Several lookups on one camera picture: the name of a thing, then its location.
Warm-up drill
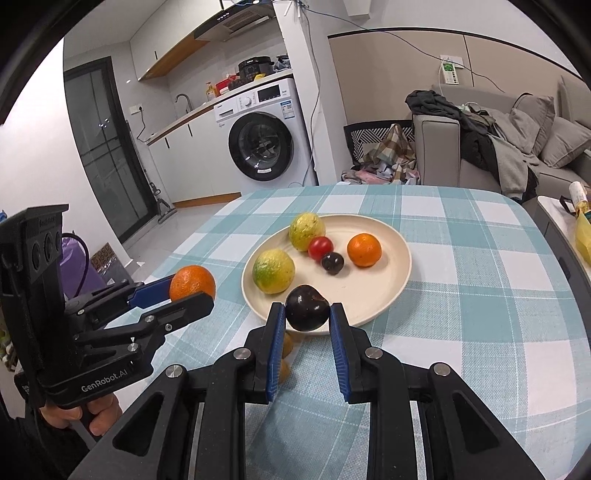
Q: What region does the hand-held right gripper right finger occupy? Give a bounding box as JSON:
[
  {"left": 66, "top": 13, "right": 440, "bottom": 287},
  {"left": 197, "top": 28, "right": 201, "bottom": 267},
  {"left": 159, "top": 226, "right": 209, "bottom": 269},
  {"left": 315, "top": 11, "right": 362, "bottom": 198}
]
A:
[{"left": 329, "top": 302, "right": 548, "bottom": 480}]

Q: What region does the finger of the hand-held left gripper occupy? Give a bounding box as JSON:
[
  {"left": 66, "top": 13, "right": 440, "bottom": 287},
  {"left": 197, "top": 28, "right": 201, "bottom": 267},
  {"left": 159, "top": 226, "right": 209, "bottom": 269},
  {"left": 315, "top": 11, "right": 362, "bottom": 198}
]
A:
[
  {"left": 67, "top": 275, "right": 176, "bottom": 320},
  {"left": 105, "top": 292, "right": 216, "bottom": 345}
]

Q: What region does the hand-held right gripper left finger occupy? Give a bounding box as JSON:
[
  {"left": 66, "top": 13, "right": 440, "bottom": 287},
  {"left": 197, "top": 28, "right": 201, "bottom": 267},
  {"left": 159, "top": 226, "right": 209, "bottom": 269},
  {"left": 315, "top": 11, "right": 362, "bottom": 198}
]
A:
[{"left": 69, "top": 302, "right": 287, "bottom": 480}]

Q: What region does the orange tangerine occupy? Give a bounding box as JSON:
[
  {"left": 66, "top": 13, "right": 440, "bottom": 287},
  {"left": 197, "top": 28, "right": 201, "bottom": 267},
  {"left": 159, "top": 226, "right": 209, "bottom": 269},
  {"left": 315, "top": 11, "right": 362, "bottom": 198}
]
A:
[
  {"left": 347, "top": 233, "right": 383, "bottom": 268},
  {"left": 169, "top": 266, "right": 217, "bottom": 303}
]

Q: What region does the dark purple plum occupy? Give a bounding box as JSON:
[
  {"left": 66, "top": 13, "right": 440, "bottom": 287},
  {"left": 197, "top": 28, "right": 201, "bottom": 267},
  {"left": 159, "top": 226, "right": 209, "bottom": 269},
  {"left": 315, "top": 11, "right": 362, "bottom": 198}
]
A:
[{"left": 285, "top": 285, "right": 330, "bottom": 332}]

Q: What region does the cream round plate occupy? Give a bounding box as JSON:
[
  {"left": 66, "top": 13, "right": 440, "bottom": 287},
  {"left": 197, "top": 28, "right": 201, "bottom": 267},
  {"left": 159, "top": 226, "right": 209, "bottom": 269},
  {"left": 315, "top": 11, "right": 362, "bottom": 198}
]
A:
[{"left": 241, "top": 215, "right": 411, "bottom": 335}]

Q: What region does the red cherry tomato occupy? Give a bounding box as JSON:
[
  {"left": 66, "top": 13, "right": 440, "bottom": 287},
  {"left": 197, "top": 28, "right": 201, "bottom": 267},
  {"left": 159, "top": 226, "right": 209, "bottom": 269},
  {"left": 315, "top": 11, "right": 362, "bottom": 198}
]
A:
[{"left": 308, "top": 236, "right": 334, "bottom": 261}]

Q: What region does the person's left forearm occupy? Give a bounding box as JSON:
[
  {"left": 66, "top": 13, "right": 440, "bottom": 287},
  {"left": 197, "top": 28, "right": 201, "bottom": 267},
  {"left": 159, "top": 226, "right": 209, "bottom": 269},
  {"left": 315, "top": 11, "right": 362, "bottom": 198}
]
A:
[{"left": 0, "top": 397, "right": 98, "bottom": 480}]

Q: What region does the person's left hand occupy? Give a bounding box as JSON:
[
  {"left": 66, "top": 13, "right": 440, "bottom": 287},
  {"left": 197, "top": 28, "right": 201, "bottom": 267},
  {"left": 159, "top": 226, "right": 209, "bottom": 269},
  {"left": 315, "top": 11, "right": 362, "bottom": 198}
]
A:
[{"left": 41, "top": 394, "right": 123, "bottom": 437}]

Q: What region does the patterned cardboard box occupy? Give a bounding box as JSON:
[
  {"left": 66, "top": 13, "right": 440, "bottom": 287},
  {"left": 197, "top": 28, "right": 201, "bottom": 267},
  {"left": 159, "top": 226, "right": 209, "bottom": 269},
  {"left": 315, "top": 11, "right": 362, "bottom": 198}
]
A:
[{"left": 90, "top": 242, "right": 132, "bottom": 282}]

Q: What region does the purple bag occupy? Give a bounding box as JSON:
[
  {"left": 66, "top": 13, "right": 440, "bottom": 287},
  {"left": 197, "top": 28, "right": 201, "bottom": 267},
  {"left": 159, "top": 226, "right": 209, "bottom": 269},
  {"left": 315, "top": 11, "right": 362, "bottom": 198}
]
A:
[{"left": 60, "top": 233, "right": 107, "bottom": 301}]

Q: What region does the green yellow lemon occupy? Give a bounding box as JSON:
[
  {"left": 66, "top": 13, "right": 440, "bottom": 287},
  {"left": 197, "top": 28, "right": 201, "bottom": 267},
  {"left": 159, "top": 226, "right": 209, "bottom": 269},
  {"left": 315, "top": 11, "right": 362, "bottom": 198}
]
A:
[
  {"left": 252, "top": 249, "right": 296, "bottom": 295},
  {"left": 289, "top": 212, "right": 326, "bottom": 252}
]

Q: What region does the floor mop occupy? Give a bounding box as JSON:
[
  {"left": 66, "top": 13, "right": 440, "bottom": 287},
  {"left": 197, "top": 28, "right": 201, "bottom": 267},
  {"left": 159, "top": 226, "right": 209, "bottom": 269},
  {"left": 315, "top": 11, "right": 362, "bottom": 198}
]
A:
[{"left": 148, "top": 182, "right": 177, "bottom": 224}]

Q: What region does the white kitchen counter cabinet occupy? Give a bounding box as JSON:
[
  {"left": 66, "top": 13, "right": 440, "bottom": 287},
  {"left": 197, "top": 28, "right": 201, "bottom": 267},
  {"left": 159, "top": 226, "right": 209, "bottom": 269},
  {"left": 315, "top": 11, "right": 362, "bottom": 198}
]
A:
[{"left": 147, "top": 99, "right": 241, "bottom": 206}]

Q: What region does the teal checked tablecloth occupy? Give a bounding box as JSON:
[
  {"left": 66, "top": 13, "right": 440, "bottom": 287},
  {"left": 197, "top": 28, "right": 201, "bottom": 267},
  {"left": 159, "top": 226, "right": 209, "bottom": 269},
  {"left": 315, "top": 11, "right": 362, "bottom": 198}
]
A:
[{"left": 124, "top": 185, "right": 573, "bottom": 480}]

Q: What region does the dark glass door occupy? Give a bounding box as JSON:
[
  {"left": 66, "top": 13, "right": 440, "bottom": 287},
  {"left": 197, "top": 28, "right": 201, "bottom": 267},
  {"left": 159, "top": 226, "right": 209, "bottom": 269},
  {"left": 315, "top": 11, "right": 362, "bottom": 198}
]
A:
[{"left": 64, "top": 64, "right": 151, "bottom": 250}]

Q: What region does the white washing machine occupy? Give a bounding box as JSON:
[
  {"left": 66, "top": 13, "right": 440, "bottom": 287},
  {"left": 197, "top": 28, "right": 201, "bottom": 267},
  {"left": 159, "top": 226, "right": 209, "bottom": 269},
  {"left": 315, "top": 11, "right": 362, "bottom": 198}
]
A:
[{"left": 215, "top": 78, "right": 318, "bottom": 195}]

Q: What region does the plaid cloth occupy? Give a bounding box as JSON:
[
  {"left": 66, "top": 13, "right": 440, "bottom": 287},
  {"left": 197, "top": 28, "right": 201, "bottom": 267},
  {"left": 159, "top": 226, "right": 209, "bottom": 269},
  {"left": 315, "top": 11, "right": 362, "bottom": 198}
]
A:
[{"left": 362, "top": 124, "right": 419, "bottom": 183}]

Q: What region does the black patterned laundry basket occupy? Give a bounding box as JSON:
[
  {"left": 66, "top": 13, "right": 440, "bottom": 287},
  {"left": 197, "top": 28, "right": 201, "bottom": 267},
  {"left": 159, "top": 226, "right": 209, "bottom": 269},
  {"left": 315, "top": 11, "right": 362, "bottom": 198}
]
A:
[{"left": 344, "top": 120, "right": 416, "bottom": 181}]

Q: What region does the grey sofa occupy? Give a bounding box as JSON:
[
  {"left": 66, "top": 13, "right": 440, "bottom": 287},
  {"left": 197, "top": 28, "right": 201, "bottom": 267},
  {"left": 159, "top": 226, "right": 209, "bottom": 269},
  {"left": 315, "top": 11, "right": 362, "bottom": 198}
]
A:
[{"left": 412, "top": 76, "right": 591, "bottom": 204}]

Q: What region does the black pressure cooker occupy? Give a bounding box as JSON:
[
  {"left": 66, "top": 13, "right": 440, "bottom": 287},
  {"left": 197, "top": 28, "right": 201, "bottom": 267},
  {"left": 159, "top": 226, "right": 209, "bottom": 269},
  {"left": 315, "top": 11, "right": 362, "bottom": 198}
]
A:
[{"left": 238, "top": 56, "right": 273, "bottom": 79}]

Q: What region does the white side table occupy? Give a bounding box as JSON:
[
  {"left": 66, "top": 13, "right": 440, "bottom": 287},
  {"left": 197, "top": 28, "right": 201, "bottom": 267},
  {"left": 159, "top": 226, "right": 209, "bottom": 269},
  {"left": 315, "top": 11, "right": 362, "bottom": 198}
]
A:
[{"left": 537, "top": 195, "right": 591, "bottom": 296}]

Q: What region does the pile of dark clothes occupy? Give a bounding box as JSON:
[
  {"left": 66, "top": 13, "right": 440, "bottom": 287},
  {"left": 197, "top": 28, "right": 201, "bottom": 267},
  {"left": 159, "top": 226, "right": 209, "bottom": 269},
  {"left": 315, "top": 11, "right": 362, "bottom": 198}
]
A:
[{"left": 405, "top": 90, "right": 539, "bottom": 199}]

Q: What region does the yellow plastic bag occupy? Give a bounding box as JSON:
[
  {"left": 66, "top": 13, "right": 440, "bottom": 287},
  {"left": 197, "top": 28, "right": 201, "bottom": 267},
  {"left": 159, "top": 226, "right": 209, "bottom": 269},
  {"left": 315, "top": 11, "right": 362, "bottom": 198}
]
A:
[{"left": 574, "top": 210, "right": 591, "bottom": 266}]

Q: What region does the range hood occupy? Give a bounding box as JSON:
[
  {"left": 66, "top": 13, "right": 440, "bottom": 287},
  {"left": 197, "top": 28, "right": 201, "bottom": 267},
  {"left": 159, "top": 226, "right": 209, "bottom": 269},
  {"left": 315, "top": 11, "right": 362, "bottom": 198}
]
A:
[{"left": 194, "top": 2, "right": 273, "bottom": 42}]

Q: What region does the white rolled packet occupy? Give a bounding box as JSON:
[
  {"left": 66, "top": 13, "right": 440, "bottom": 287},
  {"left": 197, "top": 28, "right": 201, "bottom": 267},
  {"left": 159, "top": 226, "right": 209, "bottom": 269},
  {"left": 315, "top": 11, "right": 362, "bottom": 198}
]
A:
[{"left": 560, "top": 181, "right": 591, "bottom": 215}]

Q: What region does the grey pillow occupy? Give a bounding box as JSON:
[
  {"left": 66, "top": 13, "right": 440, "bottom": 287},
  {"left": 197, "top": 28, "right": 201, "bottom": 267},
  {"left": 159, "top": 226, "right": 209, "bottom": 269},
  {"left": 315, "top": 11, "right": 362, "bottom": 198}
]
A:
[
  {"left": 540, "top": 116, "right": 591, "bottom": 169},
  {"left": 510, "top": 93, "right": 556, "bottom": 155}
]

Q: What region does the wooden wall cabinet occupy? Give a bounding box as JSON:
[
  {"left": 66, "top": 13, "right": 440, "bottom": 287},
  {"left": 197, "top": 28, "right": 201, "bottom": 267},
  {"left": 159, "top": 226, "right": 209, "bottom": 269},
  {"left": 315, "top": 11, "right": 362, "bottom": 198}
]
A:
[{"left": 129, "top": 32, "right": 208, "bottom": 83}]

